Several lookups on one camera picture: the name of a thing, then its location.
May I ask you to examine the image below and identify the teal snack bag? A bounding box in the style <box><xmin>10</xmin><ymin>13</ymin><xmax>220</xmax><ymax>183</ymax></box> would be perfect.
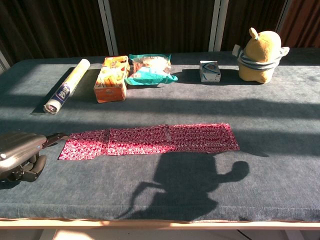
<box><xmin>124</xmin><ymin>53</ymin><xmax>179</xmax><ymax>87</ymax></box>

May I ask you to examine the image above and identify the white window frame post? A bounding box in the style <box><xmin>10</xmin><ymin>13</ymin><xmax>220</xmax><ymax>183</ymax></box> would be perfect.
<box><xmin>208</xmin><ymin>0</ymin><xmax>230</xmax><ymax>52</ymax></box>
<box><xmin>0</xmin><ymin>49</ymin><xmax>11</xmax><ymax>75</ymax></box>
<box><xmin>97</xmin><ymin>0</ymin><xmax>119</xmax><ymax>57</ymax></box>
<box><xmin>274</xmin><ymin>0</ymin><xmax>293</xmax><ymax>26</ymax></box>

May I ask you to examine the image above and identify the orange snack box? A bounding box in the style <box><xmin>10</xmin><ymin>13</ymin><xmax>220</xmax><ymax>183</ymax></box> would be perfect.
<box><xmin>93</xmin><ymin>55</ymin><xmax>131</xmax><ymax>104</ymax></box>

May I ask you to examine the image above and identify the red patterned packet strip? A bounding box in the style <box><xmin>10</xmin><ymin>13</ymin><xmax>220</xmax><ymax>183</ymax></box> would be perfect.
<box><xmin>70</xmin><ymin>122</ymin><xmax>241</xmax><ymax>161</ymax></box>

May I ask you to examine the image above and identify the grey blue velvet tablecloth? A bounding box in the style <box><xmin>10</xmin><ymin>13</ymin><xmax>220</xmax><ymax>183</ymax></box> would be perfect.
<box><xmin>0</xmin><ymin>47</ymin><xmax>320</xmax><ymax>223</ymax></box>

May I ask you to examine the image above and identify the dark brown curtain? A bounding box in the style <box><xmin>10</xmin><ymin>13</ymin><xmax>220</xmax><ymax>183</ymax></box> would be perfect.
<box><xmin>221</xmin><ymin>0</ymin><xmax>286</xmax><ymax>52</ymax></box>
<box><xmin>109</xmin><ymin>0</ymin><xmax>216</xmax><ymax>55</ymax></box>
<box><xmin>0</xmin><ymin>0</ymin><xmax>110</xmax><ymax>66</ymax></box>

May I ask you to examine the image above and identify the plastic wrap roll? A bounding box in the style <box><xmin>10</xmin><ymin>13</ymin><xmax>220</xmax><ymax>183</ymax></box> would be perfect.
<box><xmin>43</xmin><ymin>58</ymin><xmax>91</xmax><ymax>115</ymax></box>

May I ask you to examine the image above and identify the yellow plush toy with scarf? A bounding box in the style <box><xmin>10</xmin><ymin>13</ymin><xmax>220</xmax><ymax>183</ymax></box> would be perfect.
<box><xmin>232</xmin><ymin>27</ymin><xmax>291</xmax><ymax>85</ymax></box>

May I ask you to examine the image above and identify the small white blue box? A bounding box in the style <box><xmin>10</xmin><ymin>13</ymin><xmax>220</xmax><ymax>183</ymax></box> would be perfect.
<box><xmin>199</xmin><ymin>60</ymin><xmax>222</xmax><ymax>83</ymax></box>

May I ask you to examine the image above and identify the reddish brown curtain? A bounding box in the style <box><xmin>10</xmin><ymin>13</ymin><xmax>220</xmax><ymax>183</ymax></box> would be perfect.
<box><xmin>279</xmin><ymin>0</ymin><xmax>320</xmax><ymax>49</ymax></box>

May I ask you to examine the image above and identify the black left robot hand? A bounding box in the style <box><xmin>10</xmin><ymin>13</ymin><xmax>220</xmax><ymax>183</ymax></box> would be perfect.
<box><xmin>0</xmin><ymin>131</ymin><xmax>70</xmax><ymax>183</ymax></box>

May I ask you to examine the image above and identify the wooden table edge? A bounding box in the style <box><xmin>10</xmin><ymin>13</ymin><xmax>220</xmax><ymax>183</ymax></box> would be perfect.
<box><xmin>0</xmin><ymin>217</ymin><xmax>320</xmax><ymax>231</ymax></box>

